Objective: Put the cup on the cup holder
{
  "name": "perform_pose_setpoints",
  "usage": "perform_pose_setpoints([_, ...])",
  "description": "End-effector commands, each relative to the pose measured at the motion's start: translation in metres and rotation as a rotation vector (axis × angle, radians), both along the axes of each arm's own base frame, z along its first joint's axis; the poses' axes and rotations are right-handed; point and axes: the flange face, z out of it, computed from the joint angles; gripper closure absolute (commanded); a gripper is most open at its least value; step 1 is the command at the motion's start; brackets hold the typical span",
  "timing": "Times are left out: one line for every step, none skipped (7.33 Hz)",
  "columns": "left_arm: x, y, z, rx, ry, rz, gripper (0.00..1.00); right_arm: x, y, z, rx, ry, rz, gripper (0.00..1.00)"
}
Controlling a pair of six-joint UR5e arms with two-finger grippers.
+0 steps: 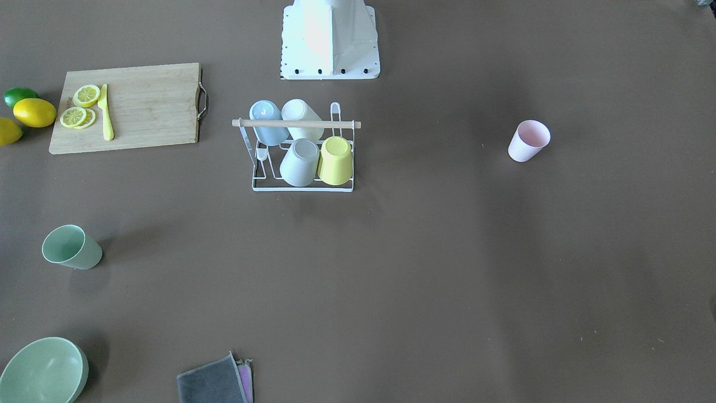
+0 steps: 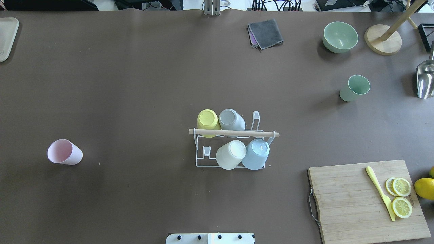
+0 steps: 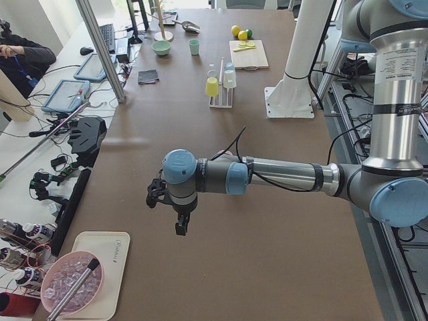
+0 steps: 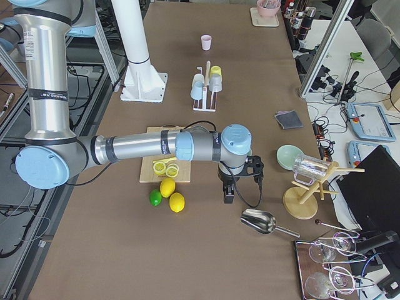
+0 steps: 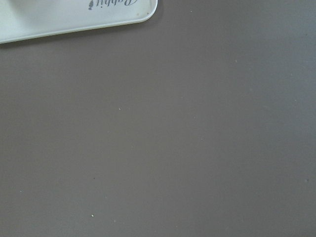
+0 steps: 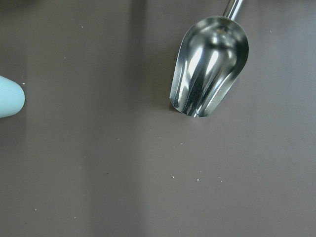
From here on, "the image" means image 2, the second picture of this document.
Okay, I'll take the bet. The green plastic cup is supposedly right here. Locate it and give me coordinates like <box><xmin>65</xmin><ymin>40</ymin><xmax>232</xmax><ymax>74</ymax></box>
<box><xmin>339</xmin><ymin>75</ymin><xmax>370</xmax><ymax>102</ymax></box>

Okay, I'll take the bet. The pink plastic cup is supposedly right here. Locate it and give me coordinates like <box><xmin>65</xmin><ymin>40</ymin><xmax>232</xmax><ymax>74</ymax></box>
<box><xmin>47</xmin><ymin>139</ymin><xmax>83</xmax><ymax>165</ymax></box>

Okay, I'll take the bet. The yellow plastic cup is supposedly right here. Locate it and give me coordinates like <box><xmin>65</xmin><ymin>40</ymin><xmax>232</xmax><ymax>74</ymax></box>
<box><xmin>197</xmin><ymin>109</ymin><xmax>221</xmax><ymax>130</ymax></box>

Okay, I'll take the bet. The grey plastic cup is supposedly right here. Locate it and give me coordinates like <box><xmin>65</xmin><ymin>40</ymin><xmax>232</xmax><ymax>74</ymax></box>
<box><xmin>218</xmin><ymin>109</ymin><xmax>245</xmax><ymax>131</ymax></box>

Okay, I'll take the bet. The cream white plastic cup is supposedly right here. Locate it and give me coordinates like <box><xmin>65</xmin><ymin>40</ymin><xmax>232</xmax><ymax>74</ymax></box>
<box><xmin>216</xmin><ymin>140</ymin><xmax>247</xmax><ymax>170</ymax></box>

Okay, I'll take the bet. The light blue plastic cup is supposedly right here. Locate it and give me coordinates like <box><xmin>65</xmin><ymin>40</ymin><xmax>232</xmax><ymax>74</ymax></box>
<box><xmin>242</xmin><ymin>139</ymin><xmax>270</xmax><ymax>170</ymax></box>

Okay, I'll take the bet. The purple folded cloth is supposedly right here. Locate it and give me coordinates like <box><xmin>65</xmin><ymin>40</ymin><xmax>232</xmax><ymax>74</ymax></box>
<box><xmin>247</xmin><ymin>27</ymin><xmax>259</xmax><ymax>48</ymax></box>

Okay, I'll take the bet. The grey folded cloth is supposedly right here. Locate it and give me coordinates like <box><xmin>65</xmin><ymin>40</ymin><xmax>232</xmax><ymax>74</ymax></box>
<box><xmin>248</xmin><ymin>19</ymin><xmax>284</xmax><ymax>50</ymax></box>

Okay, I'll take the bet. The green ceramic bowl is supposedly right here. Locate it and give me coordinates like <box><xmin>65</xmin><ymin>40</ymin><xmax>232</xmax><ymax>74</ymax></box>
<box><xmin>322</xmin><ymin>21</ymin><xmax>358</xmax><ymax>54</ymax></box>

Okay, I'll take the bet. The wooden cutting board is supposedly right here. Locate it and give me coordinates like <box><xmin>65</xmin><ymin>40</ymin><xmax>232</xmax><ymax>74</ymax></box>
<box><xmin>308</xmin><ymin>160</ymin><xmax>431</xmax><ymax>244</ymax></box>

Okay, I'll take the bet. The lemon slice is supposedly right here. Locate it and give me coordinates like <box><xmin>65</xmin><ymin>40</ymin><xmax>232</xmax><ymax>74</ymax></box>
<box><xmin>385</xmin><ymin>177</ymin><xmax>398</xmax><ymax>196</ymax></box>
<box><xmin>392</xmin><ymin>178</ymin><xmax>411</xmax><ymax>197</ymax></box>
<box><xmin>392</xmin><ymin>197</ymin><xmax>413</xmax><ymax>218</ymax></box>

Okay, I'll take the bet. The metal scoop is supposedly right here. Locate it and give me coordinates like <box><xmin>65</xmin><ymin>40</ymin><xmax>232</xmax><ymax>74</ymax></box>
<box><xmin>417</xmin><ymin>42</ymin><xmax>434</xmax><ymax>99</ymax></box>

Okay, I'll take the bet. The whole yellow lemon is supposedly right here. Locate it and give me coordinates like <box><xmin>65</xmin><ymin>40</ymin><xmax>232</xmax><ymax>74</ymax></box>
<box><xmin>414</xmin><ymin>178</ymin><xmax>434</xmax><ymax>200</ymax></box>

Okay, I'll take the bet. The beige plastic tray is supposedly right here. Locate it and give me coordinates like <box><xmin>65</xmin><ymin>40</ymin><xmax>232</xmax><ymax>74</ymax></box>
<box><xmin>0</xmin><ymin>17</ymin><xmax>20</xmax><ymax>62</ymax></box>

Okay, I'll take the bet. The white wire cup rack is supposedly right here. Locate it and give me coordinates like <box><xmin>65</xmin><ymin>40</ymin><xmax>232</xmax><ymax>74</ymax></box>
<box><xmin>189</xmin><ymin>109</ymin><xmax>280</xmax><ymax>170</ymax></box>

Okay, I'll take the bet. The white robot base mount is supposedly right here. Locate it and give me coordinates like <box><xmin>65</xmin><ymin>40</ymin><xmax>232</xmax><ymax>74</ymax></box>
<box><xmin>166</xmin><ymin>232</ymin><xmax>255</xmax><ymax>244</ymax></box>

